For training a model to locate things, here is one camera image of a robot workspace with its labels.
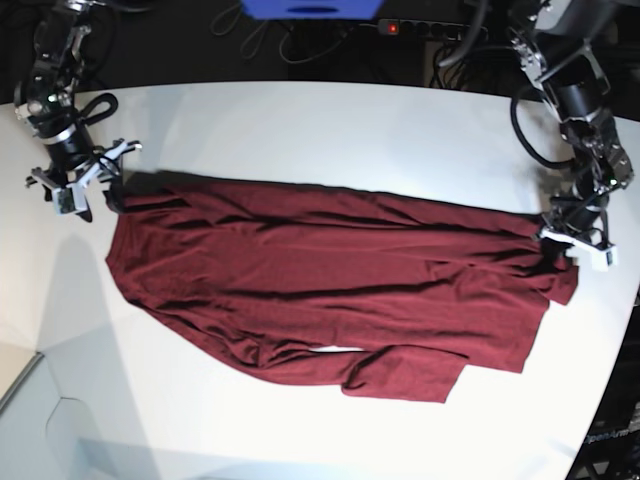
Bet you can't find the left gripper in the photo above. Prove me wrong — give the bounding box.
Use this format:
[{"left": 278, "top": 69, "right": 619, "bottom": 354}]
[{"left": 535, "top": 197, "right": 614, "bottom": 260}]

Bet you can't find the blue box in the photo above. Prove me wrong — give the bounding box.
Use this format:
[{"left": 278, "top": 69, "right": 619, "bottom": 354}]
[{"left": 241, "top": 0, "right": 383, "bottom": 20}]

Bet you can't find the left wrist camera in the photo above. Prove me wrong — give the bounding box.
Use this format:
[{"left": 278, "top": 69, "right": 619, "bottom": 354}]
[{"left": 590, "top": 244, "right": 618, "bottom": 272}]

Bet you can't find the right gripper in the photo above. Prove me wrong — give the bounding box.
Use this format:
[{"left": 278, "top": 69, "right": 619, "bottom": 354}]
[{"left": 24, "top": 139, "right": 143, "bottom": 223}]

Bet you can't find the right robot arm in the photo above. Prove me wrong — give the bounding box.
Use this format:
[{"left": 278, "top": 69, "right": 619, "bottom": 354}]
[{"left": 14, "top": 1, "right": 148, "bottom": 223}]

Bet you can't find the dark red t-shirt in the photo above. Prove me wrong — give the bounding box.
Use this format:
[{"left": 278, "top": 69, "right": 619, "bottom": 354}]
[{"left": 106, "top": 177, "right": 579, "bottom": 403}]

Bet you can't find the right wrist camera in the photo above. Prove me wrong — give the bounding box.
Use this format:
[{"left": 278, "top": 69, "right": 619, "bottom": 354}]
[{"left": 52, "top": 184, "right": 87, "bottom": 215}]

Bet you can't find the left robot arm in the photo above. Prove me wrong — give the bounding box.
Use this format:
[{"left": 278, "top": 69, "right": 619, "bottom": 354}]
[{"left": 507, "top": 1, "right": 635, "bottom": 271}]

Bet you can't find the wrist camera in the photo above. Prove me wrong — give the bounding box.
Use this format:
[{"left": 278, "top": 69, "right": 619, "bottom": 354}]
[
  {"left": 590, "top": 244, "right": 618, "bottom": 272},
  {"left": 52, "top": 184, "right": 87, "bottom": 215}
]

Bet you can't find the black power strip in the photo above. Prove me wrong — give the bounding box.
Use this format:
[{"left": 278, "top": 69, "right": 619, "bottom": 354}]
[{"left": 376, "top": 18, "right": 470, "bottom": 42}]

